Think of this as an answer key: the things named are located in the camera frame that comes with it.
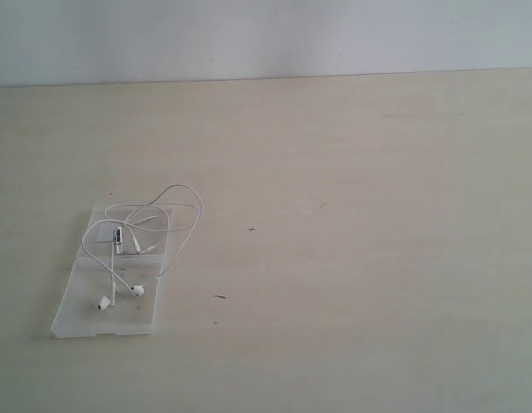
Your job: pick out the white wired earphones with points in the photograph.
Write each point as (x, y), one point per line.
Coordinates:
(130, 226)

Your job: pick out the clear plastic hinged case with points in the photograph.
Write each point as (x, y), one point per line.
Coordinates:
(78, 316)

